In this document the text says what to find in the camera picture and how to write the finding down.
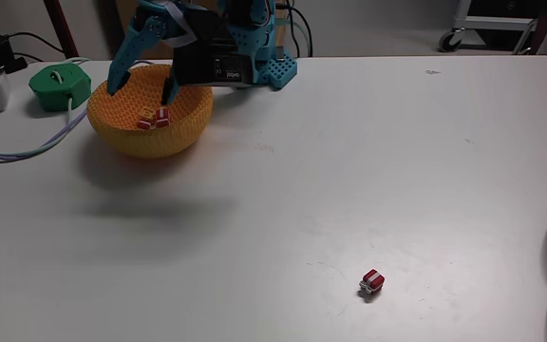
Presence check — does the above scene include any dark red pole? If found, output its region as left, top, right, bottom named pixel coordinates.
left=44, top=0, right=81, bottom=60

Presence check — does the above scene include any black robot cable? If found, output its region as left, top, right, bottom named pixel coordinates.
left=283, top=0, right=314, bottom=59

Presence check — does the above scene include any yellow honeycomb basket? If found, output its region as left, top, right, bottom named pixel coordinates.
left=85, top=63, right=215, bottom=160

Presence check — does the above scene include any purple cable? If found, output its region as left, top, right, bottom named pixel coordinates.
left=0, top=59, right=155, bottom=163

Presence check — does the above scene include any pale green cable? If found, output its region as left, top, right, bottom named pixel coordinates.
left=35, top=56, right=92, bottom=156

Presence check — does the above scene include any green hexagonal box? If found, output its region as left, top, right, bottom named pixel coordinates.
left=28, top=63, right=93, bottom=113

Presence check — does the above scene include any black adapter cable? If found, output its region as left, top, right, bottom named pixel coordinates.
left=7, top=31, right=66, bottom=63

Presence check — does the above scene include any black camera box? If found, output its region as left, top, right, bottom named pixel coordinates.
left=172, top=8, right=256, bottom=88

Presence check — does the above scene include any grey wheeled cart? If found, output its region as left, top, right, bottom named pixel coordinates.
left=438, top=0, right=547, bottom=56

